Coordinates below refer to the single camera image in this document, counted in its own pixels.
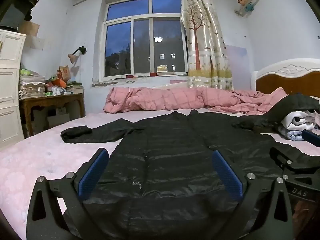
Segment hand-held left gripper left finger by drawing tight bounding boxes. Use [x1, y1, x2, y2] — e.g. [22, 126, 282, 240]
[26, 147, 110, 240]

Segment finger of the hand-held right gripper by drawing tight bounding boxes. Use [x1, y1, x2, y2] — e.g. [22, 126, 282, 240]
[269, 146, 320, 178]
[301, 129, 320, 147]

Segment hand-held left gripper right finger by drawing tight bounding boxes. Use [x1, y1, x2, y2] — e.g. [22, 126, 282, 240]
[211, 150, 294, 240]

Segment black down jacket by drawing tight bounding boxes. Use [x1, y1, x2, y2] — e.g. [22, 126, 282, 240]
[61, 110, 320, 240]

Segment pile of folded clothes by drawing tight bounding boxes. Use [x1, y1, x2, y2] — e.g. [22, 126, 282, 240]
[277, 109, 320, 140]

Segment dark cloth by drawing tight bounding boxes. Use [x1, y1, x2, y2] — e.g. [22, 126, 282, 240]
[270, 93, 320, 123]

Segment bed with pink sheet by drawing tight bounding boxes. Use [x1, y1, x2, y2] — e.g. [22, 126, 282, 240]
[0, 107, 320, 240]

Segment cardboard box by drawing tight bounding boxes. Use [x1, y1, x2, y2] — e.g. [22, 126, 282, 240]
[47, 107, 70, 128]

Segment white and wooden headboard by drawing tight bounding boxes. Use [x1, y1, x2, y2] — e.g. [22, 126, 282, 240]
[251, 59, 320, 98]

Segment stack of books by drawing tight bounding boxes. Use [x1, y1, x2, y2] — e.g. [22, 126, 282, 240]
[64, 84, 84, 95]

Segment wooden desk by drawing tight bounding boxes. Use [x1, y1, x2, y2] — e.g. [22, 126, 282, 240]
[19, 92, 85, 137]

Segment orange plush toy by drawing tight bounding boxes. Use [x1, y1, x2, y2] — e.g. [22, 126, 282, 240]
[51, 77, 68, 88]

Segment pink checked quilt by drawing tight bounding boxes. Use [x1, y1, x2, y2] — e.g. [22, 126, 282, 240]
[104, 87, 288, 115]

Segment brown paper bag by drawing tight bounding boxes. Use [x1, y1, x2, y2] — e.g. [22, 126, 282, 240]
[58, 65, 70, 80]

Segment stack of papers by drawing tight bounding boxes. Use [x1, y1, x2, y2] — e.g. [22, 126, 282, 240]
[19, 74, 47, 99]

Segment white cabinet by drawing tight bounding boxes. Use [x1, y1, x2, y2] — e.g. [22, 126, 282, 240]
[0, 29, 27, 144]

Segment books on windowsill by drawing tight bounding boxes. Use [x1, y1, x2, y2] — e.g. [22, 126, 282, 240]
[156, 65, 177, 77]

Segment tree print curtain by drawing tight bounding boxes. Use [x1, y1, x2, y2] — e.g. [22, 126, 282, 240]
[179, 0, 234, 90]

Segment white framed window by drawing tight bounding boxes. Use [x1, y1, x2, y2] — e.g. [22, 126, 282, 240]
[99, 0, 189, 82]

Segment small doll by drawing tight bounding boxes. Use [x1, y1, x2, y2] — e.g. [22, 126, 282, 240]
[237, 0, 255, 12]

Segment cardboard sheet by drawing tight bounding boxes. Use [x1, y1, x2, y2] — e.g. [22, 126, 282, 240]
[19, 21, 40, 37]

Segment dark bag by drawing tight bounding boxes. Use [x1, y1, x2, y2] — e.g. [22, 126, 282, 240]
[0, 0, 40, 30]

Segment pink wall lamp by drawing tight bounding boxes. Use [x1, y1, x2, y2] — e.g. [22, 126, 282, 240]
[67, 46, 87, 64]

